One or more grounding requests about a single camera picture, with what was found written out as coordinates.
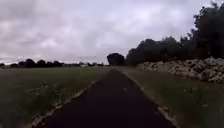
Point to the lone dark tree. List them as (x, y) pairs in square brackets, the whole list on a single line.
[(115, 59)]

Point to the dark asphalt path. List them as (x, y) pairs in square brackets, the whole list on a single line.
[(113, 106)]

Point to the distant row of trees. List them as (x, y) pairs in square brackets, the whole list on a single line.
[(40, 63)]

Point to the row of dark trees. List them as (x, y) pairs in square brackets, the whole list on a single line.
[(186, 46)]

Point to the grass field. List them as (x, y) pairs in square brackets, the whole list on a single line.
[(36, 90)]

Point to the grass verge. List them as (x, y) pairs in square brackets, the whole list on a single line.
[(186, 96)]

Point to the dry stone wall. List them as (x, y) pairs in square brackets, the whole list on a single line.
[(196, 68)]

